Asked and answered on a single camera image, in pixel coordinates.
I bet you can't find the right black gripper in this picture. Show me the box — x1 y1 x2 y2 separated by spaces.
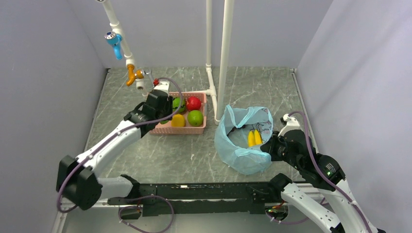
259 130 302 169

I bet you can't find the green fake watermelon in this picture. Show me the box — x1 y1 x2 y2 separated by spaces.
172 97 187 114

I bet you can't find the yellow fake lemon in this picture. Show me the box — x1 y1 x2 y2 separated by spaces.
171 114 186 127

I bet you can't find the yellow fake banana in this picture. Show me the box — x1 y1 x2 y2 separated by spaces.
247 130 263 147

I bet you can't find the red fake apple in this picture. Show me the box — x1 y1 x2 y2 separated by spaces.
186 96 202 111

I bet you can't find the green fake lime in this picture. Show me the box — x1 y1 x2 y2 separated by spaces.
187 110 204 127

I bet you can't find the light blue plastic bag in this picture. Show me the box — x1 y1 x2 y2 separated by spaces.
214 105 274 175

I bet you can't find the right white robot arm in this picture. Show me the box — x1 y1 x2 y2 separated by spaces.
260 129 383 233

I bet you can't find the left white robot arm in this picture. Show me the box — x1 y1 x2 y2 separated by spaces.
56 89 173 211

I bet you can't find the pink plastic basket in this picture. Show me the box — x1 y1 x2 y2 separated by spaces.
150 92 207 134

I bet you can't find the silver wrench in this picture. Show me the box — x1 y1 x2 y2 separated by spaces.
144 69 155 85

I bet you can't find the orange plastic faucet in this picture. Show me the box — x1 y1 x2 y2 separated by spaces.
126 64 144 86

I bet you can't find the blue plastic faucet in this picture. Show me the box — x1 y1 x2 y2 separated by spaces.
104 31 123 60

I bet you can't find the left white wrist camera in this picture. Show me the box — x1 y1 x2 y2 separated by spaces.
153 79 170 94

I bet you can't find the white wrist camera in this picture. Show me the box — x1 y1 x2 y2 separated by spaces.
153 79 170 94
279 114 302 136

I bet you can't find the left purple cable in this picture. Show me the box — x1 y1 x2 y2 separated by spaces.
56 77 184 233

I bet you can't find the purple cable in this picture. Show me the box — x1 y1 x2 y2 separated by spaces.
265 111 371 233
56 77 184 233

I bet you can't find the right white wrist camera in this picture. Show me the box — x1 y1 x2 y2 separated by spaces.
279 114 302 136

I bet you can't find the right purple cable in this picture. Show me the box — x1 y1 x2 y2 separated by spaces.
265 111 371 233

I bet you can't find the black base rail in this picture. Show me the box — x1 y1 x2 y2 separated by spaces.
107 182 282 216

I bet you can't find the white pvc pipe frame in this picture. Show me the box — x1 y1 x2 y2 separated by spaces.
96 0 235 126

